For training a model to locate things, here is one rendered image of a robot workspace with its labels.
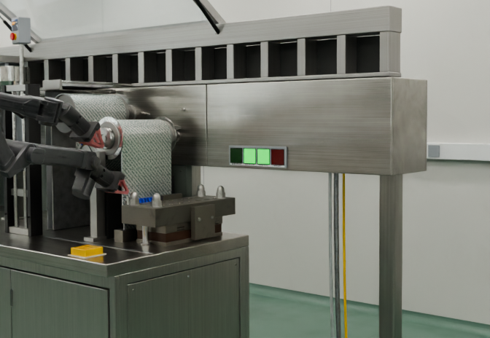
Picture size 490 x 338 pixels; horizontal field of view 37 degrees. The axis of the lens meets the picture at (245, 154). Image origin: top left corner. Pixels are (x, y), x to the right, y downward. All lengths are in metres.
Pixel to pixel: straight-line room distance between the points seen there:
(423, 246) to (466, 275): 0.32
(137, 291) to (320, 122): 0.78
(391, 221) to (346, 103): 0.42
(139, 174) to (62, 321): 0.56
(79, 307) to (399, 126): 1.12
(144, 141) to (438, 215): 2.61
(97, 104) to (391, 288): 1.23
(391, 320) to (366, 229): 2.54
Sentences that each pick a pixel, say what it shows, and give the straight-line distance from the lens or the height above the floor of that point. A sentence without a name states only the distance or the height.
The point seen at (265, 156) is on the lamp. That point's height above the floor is 1.19.
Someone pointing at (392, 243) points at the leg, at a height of 0.90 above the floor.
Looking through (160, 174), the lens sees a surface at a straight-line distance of 2.66.
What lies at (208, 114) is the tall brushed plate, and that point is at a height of 1.33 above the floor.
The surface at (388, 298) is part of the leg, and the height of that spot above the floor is 0.72.
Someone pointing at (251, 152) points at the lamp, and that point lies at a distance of 2.56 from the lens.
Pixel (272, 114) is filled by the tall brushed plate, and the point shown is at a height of 1.33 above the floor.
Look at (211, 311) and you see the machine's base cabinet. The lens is 2.55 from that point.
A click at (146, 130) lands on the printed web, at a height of 1.27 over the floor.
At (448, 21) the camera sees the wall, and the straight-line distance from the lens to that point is 4.77.
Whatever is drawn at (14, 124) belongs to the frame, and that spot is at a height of 1.30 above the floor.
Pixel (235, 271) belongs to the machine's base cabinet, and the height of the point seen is 0.78.
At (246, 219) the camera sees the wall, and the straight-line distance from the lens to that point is 5.62.
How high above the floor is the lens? 1.32
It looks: 3 degrees down
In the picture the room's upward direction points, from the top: straight up
